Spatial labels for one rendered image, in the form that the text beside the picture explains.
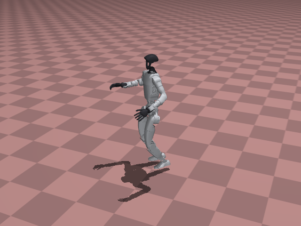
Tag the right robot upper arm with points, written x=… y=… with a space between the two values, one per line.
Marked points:
x=140 y=81

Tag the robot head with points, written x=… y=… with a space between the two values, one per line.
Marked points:
x=151 y=58

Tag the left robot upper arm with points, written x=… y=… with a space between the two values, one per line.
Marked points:
x=157 y=82

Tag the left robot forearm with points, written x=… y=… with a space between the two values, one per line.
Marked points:
x=157 y=103

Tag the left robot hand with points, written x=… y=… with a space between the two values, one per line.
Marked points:
x=143 y=113

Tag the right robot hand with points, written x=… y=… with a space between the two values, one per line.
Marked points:
x=118 y=85

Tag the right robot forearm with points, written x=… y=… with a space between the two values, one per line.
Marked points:
x=131 y=84

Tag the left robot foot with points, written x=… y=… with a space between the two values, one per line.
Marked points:
x=162 y=164

